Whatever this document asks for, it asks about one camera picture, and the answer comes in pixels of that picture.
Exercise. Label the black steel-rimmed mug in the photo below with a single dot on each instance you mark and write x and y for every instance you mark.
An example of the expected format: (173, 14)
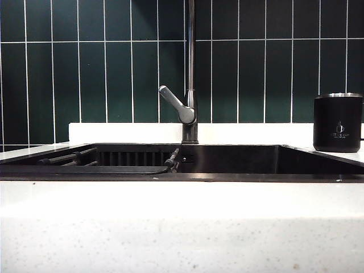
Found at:
(338, 125)

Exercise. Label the dark chrome faucet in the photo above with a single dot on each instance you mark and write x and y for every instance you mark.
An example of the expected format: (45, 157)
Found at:
(191, 57)

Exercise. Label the black kitchen sink basin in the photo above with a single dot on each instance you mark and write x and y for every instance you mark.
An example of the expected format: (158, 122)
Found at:
(241, 162)

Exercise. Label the black sink drain rack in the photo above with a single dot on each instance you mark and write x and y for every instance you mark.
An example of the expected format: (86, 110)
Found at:
(130, 157)

